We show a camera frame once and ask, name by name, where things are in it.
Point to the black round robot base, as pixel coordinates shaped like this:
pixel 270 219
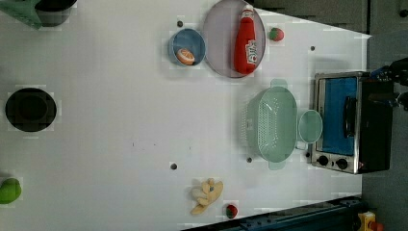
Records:
pixel 31 110

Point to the orange half toy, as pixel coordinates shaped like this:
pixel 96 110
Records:
pixel 185 56

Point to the blue bowl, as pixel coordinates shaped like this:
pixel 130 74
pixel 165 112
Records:
pixel 190 40

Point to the peeled toy banana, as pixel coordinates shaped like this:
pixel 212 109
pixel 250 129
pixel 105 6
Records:
pixel 205 195

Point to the red ketchup bottle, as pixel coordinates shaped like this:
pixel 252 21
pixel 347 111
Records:
pixel 245 53

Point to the small red strawberry toy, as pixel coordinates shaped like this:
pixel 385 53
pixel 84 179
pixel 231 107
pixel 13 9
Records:
pixel 231 211

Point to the mint green mug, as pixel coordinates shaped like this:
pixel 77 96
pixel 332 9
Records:
pixel 309 128

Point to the black toaster oven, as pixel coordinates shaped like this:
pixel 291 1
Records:
pixel 357 116

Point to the dark grey cup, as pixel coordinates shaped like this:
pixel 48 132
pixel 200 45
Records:
pixel 52 13

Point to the yellow red button box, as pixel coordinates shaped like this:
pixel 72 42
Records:
pixel 369 222

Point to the green toy fruit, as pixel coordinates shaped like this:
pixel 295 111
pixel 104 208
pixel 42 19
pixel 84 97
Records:
pixel 10 191

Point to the green cloth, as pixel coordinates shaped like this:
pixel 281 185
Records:
pixel 22 10

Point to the blue metal frame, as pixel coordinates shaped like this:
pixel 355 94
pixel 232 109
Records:
pixel 333 215

